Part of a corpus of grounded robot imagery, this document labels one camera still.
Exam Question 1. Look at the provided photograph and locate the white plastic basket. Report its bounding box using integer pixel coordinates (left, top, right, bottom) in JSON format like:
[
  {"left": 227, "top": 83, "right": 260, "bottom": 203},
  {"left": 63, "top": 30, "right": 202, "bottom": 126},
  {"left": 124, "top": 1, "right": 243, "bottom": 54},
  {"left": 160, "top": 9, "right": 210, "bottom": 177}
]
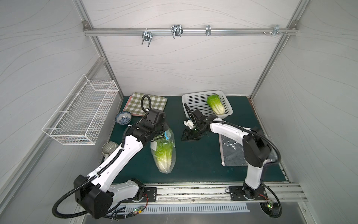
[{"left": 182, "top": 90, "right": 233, "bottom": 119}]

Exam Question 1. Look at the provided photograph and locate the clear blue zipper bag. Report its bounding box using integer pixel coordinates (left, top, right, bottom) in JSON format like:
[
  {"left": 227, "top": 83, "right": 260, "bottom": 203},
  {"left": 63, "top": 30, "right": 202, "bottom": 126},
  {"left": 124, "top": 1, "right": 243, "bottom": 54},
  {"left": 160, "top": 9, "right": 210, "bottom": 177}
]
[{"left": 150, "top": 129, "right": 176, "bottom": 174}]

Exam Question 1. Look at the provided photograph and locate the chinese cabbage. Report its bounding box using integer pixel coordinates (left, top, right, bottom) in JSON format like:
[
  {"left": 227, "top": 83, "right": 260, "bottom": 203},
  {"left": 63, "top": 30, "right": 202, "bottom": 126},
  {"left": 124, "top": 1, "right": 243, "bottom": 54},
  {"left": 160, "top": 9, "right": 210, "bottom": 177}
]
[
  {"left": 207, "top": 94, "right": 225, "bottom": 115},
  {"left": 155, "top": 139, "right": 175, "bottom": 159},
  {"left": 154, "top": 155, "right": 172, "bottom": 174}
]

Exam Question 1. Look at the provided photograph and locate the pink dotted zipper bag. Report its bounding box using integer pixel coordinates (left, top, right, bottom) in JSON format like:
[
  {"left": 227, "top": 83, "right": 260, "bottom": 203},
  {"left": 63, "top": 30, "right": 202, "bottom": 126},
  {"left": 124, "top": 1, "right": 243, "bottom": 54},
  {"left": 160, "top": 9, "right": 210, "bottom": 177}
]
[{"left": 219, "top": 134, "right": 247, "bottom": 167}]

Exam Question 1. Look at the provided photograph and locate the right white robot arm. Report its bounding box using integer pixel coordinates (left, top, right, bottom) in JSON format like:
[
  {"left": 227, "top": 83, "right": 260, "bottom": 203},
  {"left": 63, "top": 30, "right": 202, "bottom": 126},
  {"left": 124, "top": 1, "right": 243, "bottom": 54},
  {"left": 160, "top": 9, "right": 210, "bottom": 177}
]
[{"left": 181, "top": 105, "right": 272, "bottom": 200}]

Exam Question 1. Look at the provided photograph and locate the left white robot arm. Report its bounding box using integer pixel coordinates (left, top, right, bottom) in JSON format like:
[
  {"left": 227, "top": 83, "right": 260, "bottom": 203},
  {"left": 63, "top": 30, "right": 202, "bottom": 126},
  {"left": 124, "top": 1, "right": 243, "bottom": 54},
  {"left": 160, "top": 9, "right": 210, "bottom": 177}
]
[{"left": 74, "top": 109, "right": 169, "bottom": 219}]

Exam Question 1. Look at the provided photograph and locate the green checkered cloth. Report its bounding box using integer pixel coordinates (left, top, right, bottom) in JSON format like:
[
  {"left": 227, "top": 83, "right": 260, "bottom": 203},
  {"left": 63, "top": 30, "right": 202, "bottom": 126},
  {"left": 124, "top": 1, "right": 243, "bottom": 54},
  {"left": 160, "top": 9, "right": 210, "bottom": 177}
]
[{"left": 123, "top": 92, "right": 168, "bottom": 117}]

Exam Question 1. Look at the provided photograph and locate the blue white porcelain bowl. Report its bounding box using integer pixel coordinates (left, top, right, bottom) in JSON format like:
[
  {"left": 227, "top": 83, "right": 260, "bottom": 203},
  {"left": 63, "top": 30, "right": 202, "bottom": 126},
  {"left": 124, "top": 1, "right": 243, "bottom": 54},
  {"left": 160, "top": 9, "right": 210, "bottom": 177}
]
[{"left": 115, "top": 111, "right": 132, "bottom": 125}]

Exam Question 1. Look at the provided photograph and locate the striped ceramic mug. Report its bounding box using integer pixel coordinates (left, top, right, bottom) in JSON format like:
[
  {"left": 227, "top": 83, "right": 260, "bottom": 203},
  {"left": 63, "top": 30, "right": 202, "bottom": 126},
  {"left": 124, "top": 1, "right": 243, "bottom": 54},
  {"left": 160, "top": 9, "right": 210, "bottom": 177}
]
[{"left": 102, "top": 141, "right": 119, "bottom": 160}]

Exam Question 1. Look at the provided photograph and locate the metal hook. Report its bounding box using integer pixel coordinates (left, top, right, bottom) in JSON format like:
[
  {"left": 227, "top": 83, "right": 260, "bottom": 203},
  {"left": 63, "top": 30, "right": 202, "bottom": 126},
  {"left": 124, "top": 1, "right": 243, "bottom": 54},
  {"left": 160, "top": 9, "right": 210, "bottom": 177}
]
[
  {"left": 170, "top": 24, "right": 183, "bottom": 39},
  {"left": 263, "top": 25, "right": 288, "bottom": 36},
  {"left": 206, "top": 25, "right": 211, "bottom": 36},
  {"left": 141, "top": 31, "right": 153, "bottom": 48}
]

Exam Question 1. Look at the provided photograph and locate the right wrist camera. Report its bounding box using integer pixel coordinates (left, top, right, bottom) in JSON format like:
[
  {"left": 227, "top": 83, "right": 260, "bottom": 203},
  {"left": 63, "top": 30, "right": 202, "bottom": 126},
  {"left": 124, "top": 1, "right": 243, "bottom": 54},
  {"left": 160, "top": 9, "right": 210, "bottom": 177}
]
[{"left": 184, "top": 119, "right": 195, "bottom": 130}]

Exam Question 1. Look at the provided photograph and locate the right black corrugated cable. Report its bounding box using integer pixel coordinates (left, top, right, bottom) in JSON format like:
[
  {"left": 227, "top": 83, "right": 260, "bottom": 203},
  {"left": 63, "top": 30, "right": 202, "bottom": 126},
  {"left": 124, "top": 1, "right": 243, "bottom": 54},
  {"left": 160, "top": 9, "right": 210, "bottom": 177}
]
[{"left": 184, "top": 103, "right": 282, "bottom": 218}]

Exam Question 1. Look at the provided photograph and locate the black corrugated cable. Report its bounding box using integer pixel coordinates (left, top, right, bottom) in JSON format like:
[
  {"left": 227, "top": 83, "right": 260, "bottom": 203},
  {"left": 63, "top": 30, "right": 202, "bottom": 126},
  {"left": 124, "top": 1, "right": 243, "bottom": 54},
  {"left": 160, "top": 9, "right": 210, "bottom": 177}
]
[
  {"left": 52, "top": 94, "right": 153, "bottom": 219},
  {"left": 184, "top": 103, "right": 282, "bottom": 218}
]

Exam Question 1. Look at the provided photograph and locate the white wire wall basket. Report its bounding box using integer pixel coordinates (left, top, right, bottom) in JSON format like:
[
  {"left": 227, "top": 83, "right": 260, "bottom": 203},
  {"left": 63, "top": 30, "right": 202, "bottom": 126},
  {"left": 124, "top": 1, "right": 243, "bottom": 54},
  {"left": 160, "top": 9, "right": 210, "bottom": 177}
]
[{"left": 42, "top": 75, "right": 118, "bottom": 146}]

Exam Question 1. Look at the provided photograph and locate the aluminium top rail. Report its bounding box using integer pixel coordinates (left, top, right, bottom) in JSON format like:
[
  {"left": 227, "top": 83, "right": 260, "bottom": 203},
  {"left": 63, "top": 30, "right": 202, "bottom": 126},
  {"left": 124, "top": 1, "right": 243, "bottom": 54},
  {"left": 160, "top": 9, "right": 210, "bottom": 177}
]
[{"left": 84, "top": 25, "right": 299, "bottom": 36}]

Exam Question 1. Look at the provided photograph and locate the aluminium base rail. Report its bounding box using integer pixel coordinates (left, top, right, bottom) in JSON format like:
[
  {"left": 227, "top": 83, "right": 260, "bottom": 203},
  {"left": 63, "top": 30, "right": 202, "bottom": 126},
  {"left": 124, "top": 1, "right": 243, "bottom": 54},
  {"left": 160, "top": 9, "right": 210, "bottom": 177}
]
[{"left": 144, "top": 182, "right": 308, "bottom": 204}]

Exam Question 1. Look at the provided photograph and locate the left black corrugated cable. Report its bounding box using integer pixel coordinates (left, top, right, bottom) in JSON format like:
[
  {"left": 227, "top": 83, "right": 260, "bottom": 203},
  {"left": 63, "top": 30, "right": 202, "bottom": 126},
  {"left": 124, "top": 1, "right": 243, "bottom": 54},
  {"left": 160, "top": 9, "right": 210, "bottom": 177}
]
[{"left": 52, "top": 94, "right": 153, "bottom": 219}]

